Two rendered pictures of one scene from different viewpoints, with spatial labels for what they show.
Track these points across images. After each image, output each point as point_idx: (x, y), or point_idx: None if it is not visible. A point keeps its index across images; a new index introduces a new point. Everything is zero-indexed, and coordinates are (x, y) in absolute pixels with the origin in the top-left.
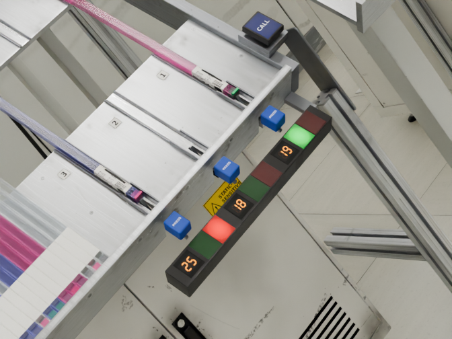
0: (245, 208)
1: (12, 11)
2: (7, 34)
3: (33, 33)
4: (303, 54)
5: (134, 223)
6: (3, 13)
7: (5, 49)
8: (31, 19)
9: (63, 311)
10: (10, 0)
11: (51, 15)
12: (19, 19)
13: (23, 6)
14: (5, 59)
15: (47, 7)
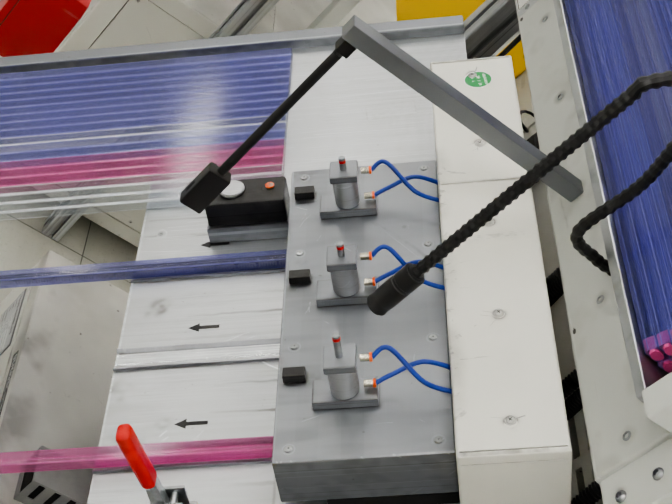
0: None
1: (187, 387)
2: (158, 354)
3: (115, 379)
4: None
5: None
6: (197, 376)
7: (140, 336)
8: (141, 395)
9: None
10: (208, 399)
11: (112, 419)
12: (160, 384)
13: (176, 404)
14: (125, 326)
15: (132, 427)
